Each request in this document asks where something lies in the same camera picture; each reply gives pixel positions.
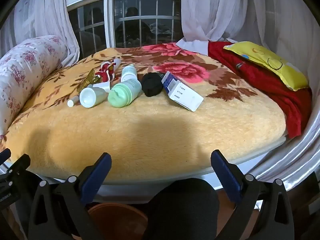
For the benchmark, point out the brown plastic basin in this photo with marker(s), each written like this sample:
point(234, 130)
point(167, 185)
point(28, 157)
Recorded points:
point(117, 220)

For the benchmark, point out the pink floral bolster pillow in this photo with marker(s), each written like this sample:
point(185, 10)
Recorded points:
point(25, 65)

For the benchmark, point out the white sheer curtain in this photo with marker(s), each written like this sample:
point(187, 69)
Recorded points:
point(47, 12)
point(225, 10)

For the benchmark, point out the yellow floral plush blanket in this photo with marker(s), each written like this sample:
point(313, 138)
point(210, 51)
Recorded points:
point(155, 135)

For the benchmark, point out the white bottle with green cap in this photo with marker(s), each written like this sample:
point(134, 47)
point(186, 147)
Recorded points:
point(128, 71)

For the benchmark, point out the gold hair clip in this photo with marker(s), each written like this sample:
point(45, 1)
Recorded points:
point(91, 78)

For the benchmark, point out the white framed barred window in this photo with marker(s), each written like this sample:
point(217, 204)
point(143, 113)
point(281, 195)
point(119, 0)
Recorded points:
point(140, 22)

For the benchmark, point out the red white knitted ornament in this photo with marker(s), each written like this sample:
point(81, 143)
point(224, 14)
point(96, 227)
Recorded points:
point(105, 71)

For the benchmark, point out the yellow printed pillow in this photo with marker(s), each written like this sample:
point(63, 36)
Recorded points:
point(275, 60)

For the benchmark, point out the large green bottle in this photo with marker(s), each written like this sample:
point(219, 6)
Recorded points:
point(123, 92)

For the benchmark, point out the white satin bed sheet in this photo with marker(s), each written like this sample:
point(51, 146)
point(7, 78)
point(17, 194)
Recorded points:
point(300, 155)

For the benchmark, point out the white lip balm stick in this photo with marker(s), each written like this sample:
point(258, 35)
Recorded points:
point(71, 103)

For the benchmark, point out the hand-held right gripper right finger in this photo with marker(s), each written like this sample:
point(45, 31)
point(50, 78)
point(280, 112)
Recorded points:
point(223, 173)

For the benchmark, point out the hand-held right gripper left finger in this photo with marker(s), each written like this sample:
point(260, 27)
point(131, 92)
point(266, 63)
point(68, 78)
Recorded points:
point(98, 173)

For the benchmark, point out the red cloth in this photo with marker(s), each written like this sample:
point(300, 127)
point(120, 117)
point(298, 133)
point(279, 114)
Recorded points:
point(262, 82)

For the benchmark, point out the white blue cardboard box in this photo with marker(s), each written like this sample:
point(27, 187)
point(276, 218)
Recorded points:
point(185, 97)

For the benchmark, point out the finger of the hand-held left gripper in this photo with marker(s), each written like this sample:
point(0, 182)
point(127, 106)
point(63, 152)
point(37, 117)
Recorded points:
point(21, 164)
point(5, 155)

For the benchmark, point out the white squeeze tube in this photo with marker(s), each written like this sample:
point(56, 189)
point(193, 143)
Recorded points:
point(117, 63)

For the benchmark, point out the black rolled sock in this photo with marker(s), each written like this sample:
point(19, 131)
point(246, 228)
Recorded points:
point(151, 85)

